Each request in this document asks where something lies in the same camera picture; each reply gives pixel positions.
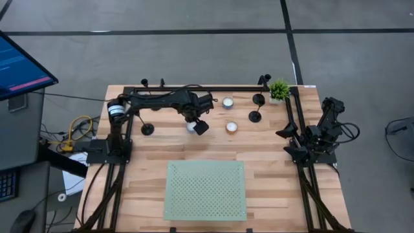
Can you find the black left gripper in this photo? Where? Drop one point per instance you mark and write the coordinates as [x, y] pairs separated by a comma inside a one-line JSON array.
[[191, 110]]

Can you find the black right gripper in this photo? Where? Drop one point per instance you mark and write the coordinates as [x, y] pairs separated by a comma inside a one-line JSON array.
[[310, 147]]

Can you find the pale grey tin candle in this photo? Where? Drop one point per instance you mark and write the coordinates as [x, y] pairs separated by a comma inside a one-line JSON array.
[[190, 127]]

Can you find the orange tin candle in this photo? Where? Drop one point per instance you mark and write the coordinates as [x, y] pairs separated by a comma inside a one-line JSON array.
[[231, 127]]

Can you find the blue patterned tin candle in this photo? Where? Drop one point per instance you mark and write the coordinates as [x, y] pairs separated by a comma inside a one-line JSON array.
[[227, 103]]

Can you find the black candlestick holder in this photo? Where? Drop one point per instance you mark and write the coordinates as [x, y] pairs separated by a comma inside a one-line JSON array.
[[147, 129], [255, 116], [258, 99], [144, 82]]

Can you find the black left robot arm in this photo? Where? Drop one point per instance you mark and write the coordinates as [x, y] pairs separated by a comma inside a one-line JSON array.
[[155, 99]]

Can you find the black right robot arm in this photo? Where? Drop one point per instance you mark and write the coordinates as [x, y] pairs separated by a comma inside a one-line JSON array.
[[330, 110]]

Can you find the green perforated metal shelf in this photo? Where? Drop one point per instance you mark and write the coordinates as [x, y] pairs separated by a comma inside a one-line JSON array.
[[203, 191]]

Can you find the green plant in white pot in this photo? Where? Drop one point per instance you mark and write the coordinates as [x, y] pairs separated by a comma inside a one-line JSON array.
[[278, 90]]

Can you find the yellow connector block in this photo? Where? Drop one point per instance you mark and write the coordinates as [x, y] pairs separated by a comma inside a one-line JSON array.
[[67, 148]]

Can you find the white paper sheet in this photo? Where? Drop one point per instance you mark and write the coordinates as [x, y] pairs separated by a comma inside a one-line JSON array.
[[72, 181]]

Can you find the black desk beam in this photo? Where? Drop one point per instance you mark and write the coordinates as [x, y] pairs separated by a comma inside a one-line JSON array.
[[61, 161]]

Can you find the white tape roll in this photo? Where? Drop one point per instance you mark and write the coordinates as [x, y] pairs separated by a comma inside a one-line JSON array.
[[59, 197]]

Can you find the grey desk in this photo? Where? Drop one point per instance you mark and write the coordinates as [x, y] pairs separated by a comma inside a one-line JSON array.
[[22, 145]]

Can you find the grey monitor stand plate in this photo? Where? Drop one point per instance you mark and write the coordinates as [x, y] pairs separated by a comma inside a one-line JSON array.
[[17, 103]]

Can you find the monitor with blue screen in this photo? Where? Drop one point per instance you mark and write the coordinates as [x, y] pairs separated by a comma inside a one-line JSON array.
[[19, 68]]

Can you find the black computer mouse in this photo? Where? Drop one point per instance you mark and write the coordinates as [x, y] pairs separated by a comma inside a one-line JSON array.
[[22, 221]]

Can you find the black keyboard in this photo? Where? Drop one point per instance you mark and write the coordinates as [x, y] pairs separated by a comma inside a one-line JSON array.
[[7, 185]]

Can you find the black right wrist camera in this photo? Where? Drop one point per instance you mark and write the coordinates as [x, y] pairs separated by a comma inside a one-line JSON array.
[[312, 132]]

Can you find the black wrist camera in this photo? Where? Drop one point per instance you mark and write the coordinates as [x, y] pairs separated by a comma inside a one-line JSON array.
[[312, 132], [206, 102]]

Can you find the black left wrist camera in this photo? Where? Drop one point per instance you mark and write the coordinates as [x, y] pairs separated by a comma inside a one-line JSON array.
[[206, 102]]

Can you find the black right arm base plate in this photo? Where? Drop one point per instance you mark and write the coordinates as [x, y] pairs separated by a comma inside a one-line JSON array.
[[328, 158]]

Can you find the black metal table frame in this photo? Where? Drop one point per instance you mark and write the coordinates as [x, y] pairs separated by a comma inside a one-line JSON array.
[[226, 89]]

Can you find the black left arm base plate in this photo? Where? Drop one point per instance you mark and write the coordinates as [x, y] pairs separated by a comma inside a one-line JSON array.
[[97, 156]]

